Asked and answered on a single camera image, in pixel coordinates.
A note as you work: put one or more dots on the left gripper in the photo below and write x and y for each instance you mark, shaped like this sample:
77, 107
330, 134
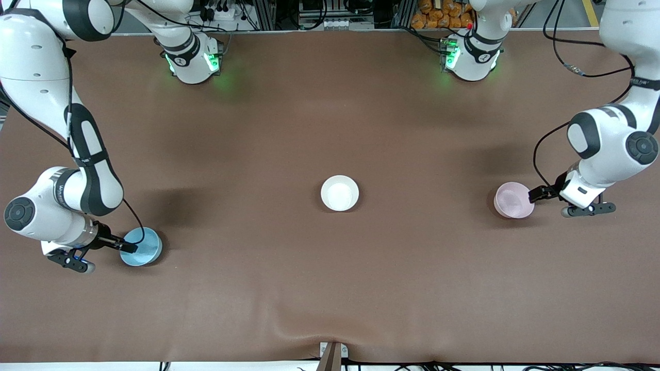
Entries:
550, 191

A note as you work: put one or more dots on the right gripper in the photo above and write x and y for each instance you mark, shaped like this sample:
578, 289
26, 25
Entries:
106, 240

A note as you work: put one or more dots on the blue bowl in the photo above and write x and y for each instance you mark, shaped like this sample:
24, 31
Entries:
149, 248

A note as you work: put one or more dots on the pink bowl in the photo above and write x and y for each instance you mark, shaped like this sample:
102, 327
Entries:
510, 202

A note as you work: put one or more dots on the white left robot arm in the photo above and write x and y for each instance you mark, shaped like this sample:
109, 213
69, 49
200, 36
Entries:
603, 139

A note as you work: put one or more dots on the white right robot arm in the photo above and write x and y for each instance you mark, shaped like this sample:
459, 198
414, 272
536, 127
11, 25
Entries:
31, 56

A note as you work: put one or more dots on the white bowl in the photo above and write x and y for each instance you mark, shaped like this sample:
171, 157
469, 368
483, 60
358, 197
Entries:
340, 194

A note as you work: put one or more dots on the orange packaged goods pile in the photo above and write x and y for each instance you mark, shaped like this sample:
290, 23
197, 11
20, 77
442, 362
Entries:
433, 15

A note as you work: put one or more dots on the brown table cloth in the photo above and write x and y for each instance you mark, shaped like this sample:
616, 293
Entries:
330, 283

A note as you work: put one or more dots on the brown pole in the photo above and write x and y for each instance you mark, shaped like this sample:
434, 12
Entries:
330, 360

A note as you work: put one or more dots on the white power strip with plugs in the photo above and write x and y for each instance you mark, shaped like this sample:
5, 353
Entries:
224, 14

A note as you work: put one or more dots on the aluminium frame post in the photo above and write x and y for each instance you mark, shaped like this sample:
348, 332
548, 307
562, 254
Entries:
265, 13
405, 13

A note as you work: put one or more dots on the grey metal bracket plate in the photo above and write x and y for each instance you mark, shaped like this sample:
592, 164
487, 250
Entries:
344, 351

